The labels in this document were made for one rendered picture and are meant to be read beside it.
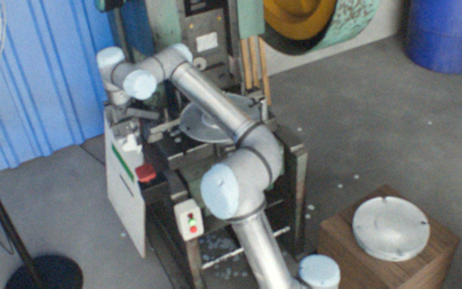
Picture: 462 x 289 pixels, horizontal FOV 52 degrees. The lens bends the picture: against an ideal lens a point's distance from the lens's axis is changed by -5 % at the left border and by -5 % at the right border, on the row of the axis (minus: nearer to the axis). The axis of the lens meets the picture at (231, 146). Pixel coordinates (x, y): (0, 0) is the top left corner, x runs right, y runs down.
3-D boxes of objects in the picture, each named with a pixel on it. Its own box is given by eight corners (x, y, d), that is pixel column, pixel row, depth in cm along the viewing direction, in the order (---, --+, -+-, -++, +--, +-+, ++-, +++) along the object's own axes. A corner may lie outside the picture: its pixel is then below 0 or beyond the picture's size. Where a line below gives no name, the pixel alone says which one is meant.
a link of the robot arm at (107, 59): (105, 62, 128) (89, 54, 133) (114, 97, 135) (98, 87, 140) (129, 50, 132) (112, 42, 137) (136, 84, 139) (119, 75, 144)
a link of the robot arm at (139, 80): (165, 63, 129) (140, 51, 135) (131, 80, 123) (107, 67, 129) (169, 87, 134) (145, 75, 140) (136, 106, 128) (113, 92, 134)
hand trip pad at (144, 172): (160, 189, 164) (156, 172, 160) (143, 196, 163) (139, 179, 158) (153, 177, 169) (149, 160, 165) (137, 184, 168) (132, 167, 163)
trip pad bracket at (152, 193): (177, 217, 176) (168, 178, 164) (152, 228, 173) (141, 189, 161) (171, 208, 181) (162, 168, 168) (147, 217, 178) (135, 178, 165)
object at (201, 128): (168, 111, 184) (168, 108, 183) (237, 87, 192) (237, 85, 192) (199, 152, 163) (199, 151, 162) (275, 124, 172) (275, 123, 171)
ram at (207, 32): (237, 85, 173) (229, 6, 154) (197, 98, 168) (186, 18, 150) (215, 65, 185) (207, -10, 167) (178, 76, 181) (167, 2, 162)
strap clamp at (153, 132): (190, 128, 187) (187, 105, 180) (148, 143, 181) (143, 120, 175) (184, 120, 191) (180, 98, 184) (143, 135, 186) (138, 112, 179)
